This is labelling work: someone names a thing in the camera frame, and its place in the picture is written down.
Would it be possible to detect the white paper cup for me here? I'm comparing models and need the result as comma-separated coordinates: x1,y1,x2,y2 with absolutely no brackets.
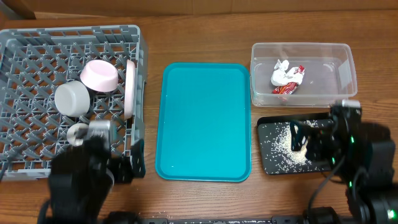
67,123,88,147

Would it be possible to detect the pile of white rice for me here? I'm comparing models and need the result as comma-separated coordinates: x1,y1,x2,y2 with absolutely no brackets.
257,122,330,175

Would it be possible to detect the red snack wrapper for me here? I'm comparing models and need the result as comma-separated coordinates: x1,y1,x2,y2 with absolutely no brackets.
271,65,305,95

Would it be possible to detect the white napkin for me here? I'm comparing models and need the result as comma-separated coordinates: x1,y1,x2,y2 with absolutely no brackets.
271,60,303,86

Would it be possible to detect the large pink plate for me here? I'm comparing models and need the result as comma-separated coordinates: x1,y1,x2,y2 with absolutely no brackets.
124,60,135,119

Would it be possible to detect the small pink bowl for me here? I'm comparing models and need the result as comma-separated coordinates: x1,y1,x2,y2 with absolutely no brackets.
80,60,118,92

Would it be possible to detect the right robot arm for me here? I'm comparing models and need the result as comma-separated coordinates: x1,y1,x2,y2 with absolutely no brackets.
289,100,397,223

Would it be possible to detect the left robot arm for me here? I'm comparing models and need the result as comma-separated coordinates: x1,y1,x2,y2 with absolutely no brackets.
37,120,146,223

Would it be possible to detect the grey dishwasher rack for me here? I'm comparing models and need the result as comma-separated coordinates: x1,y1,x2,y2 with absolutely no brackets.
1,25,148,181

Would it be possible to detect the black tray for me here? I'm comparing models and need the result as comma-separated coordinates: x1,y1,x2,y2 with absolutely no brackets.
257,113,342,175

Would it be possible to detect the clear plastic bin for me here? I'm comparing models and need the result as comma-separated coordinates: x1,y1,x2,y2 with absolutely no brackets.
250,42,358,108

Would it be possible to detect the teal serving tray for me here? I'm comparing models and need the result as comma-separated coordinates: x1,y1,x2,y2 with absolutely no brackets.
155,62,252,182

